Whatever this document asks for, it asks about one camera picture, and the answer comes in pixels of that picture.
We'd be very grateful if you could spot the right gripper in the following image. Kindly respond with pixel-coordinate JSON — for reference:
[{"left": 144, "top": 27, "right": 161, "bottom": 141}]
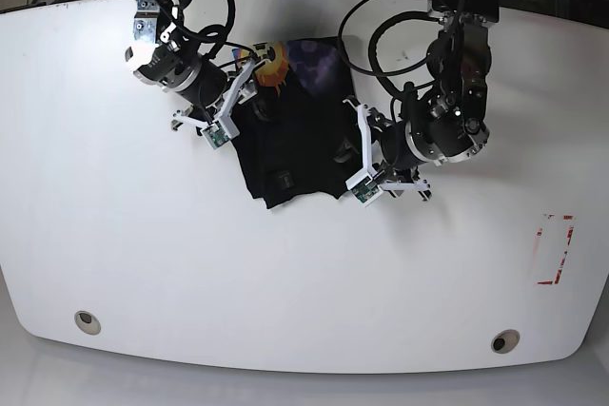
[{"left": 170, "top": 43, "right": 278, "bottom": 137}]

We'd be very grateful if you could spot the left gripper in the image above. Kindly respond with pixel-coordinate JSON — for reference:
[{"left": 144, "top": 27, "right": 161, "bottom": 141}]
[{"left": 333, "top": 96, "right": 432, "bottom": 202}]

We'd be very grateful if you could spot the black graphic t-shirt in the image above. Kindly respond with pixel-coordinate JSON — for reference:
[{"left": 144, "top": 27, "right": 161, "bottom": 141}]
[{"left": 232, "top": 37, "right": 362, "bottom": 208}]

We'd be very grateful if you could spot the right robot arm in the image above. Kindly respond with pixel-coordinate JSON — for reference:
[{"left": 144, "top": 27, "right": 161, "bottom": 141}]
[{"left": 125, "top": 0, "right": 272, "bottom": 148}]

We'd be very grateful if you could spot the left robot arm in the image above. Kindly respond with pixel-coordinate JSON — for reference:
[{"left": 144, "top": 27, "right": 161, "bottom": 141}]
[{"left": 337, "top": 0, "right": 499, "bottom": 205}]

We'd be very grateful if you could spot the red tape marking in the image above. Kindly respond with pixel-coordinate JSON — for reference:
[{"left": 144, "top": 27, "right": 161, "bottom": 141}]
[{"left": 530, "top": 214, "right": 576, "bottom": 285}]

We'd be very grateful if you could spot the right table grommet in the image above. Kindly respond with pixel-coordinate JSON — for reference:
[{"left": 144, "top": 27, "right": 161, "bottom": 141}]
[{"left": 491, "top": 329, "right": 521, "bottom": 355}]

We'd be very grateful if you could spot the table grommet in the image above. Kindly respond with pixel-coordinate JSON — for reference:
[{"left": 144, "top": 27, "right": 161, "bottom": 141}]
[
  {"left": 491, "top": 329, "right": 521, "bottom": 355},
  {"left": 74, "top": 311, "right": 101, "bottom": 336}
]

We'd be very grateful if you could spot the left table grommet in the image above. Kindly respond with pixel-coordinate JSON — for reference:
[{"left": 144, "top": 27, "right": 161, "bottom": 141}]
[{"left": 74, "top": 311, "right": 101, "bottom": 336}]

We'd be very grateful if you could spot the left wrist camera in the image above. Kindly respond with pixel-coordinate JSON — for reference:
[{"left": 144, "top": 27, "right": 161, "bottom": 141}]
[{"left": 350, "top": 177, "right": 383, "bottom": 206}]

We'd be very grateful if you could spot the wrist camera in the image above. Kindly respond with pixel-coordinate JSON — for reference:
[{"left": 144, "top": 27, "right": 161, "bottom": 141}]
[
  {"left": 199, "top": 118, "right": 240, "bottom": 149},
  {"left": 350, "top": 177, "right": 383, "bottom": 206}
]

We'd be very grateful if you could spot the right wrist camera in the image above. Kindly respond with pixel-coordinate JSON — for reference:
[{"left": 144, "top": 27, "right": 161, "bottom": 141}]
[{"left": 199, "top": 118, "right": 240, "bottom": 149}]

